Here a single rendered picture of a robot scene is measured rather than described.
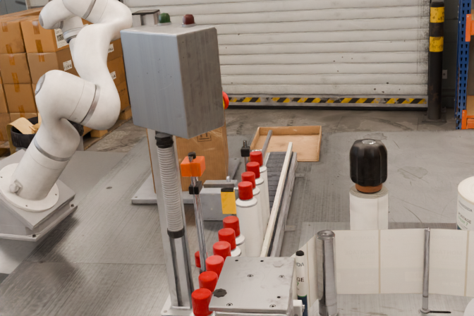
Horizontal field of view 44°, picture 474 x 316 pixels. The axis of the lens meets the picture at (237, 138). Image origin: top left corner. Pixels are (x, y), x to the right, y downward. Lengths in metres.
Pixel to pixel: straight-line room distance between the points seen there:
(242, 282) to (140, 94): 0.44
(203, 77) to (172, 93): 0.06
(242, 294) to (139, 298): 0.64
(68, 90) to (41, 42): 3.28
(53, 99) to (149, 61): 0.58
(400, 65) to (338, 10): 0.75
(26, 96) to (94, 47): 3.37
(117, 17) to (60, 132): 0.43
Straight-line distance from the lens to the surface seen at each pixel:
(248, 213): 1.36
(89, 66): 1.75
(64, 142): 1.72
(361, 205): 1.33
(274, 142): 2.37
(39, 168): 1.78
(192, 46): 1.04
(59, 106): 1.63
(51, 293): 1.57
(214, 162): 1.90
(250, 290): 0.87
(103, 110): 1.65
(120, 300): 1.48
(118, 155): 2.42
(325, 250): 1.16
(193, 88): 1.05
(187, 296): 1.38
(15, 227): 1.87
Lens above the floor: 1.62
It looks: 19 degrees down
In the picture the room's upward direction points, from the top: 5 degrees counter-clockwise
